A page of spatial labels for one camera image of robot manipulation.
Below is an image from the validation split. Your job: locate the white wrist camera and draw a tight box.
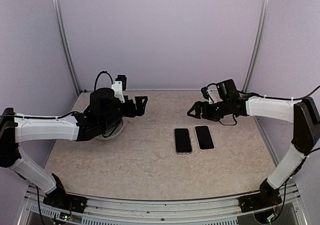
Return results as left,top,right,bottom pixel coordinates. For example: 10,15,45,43
201,86,217,104
111,74,127,103

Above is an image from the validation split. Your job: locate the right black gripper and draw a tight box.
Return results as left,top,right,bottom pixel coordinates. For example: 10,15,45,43
188,98,231,121

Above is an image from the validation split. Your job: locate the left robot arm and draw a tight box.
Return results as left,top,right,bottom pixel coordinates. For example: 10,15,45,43
0,87,148,208

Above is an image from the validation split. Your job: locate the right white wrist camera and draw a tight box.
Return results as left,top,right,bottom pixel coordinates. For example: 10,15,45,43
201,86,217,104

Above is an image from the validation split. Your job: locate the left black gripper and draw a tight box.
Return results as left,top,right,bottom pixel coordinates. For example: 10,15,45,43
101,95,148,131

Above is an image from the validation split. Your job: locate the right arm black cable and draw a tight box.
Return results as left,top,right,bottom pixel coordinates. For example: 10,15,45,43
239,84,320,101

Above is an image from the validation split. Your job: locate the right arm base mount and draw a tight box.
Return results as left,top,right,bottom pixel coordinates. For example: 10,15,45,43
238,193,282,213

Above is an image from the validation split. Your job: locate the right aluminium frame post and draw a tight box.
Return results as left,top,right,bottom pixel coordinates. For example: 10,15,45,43
242,0,270,93

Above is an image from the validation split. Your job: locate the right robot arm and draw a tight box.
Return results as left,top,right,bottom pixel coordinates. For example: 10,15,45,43
187,79,320,207

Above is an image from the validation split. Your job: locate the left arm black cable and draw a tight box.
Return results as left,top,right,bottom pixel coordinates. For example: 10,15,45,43
93,70,114,92

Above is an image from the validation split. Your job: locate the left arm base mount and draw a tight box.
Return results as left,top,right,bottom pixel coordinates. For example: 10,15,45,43
43,193,88,214

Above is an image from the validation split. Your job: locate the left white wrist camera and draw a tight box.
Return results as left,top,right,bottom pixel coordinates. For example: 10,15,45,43
111,74,127,103

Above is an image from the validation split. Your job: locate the black phone screen up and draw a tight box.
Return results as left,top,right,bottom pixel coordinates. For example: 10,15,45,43
174,128,192,154

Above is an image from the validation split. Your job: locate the front aluminium rail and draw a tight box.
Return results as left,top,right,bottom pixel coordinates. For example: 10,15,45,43
14,183,309,225

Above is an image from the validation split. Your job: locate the pink phone case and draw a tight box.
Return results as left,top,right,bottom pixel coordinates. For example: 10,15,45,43
194,125,216,151

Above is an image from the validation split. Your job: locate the clear magsafe phone case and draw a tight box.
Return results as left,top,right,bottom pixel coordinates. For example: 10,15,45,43
173,127,193,156

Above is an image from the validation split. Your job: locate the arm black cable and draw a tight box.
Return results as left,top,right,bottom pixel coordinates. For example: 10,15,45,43
93,70,114,92
239,84,320,101

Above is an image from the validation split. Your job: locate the black phone back up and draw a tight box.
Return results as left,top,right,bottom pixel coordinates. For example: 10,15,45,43
194,125,215,150

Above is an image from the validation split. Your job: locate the aluminium frame post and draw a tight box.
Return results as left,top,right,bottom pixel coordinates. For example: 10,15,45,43
242,0,270,93
52,0,81,96

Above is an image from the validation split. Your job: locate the left aluminium frame post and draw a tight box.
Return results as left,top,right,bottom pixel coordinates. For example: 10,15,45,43
52,0,81,96

